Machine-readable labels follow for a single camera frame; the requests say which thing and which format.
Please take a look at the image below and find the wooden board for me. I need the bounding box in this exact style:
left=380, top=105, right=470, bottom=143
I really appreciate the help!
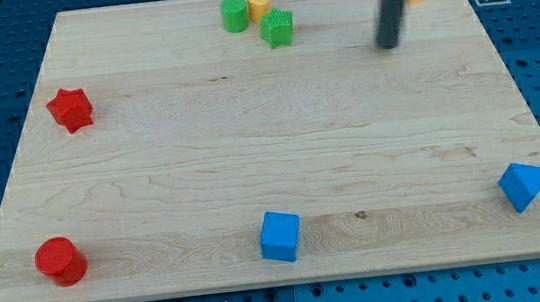
left=0, top=0, right=540, bottom=302

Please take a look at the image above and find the blue triangular prism block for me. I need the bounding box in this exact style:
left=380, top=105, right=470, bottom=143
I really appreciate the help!
left=498, top=162, right=540, bottom=213

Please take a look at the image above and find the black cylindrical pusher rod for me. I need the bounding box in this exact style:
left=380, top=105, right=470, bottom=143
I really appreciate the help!
left=375, top=0, right=405, bottom=50

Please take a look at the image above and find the red star block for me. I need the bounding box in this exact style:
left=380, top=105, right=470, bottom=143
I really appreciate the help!
left=46, top=88, right=93, bottom=134

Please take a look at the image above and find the green star block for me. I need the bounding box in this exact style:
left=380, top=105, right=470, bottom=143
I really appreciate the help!
left=260, top=8, right=294, bottom=48

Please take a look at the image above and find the green cylinder block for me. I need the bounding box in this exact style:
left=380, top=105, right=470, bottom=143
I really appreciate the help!
left=220, top=0, right=249, bottom=33

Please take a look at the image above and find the red cylinder block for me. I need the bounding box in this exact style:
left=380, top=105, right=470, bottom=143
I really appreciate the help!
left=34, top=236, right=88, bottom=287

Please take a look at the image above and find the blue cube block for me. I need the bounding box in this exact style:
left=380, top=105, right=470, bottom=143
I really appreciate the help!
left=259, top=211, right=301, bottom=262

